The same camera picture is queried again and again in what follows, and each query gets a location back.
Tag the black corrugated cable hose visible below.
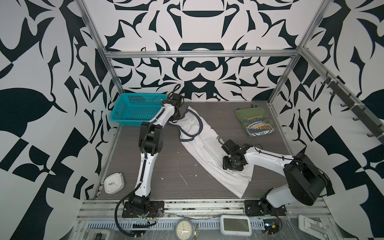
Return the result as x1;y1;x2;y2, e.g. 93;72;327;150
114;83;182;238

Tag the round analog clock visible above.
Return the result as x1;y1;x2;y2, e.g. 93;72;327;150
175;219;195;240

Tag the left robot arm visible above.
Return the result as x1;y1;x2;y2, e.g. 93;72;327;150
127;93;184;215

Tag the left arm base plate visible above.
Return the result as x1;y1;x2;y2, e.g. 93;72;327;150
122;201;165;218

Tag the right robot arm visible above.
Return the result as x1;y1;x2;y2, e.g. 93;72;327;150
222;140;333;214

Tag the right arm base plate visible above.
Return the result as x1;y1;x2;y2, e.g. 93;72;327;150
244;200;286;217

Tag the black wall hook rack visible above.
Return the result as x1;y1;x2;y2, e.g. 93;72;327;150
322;71;384;145

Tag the white digital timer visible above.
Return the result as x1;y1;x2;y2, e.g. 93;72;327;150
220;215;253;237

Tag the white plastic bracket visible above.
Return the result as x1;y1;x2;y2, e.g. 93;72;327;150
298;215;329;240

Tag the teal plastic basket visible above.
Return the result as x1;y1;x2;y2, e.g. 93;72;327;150
110;93;167;127

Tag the white grey tank top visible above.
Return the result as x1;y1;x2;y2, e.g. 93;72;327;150
172;107;254;198

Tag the green tank top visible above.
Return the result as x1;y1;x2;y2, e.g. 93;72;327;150
235;104;276;137

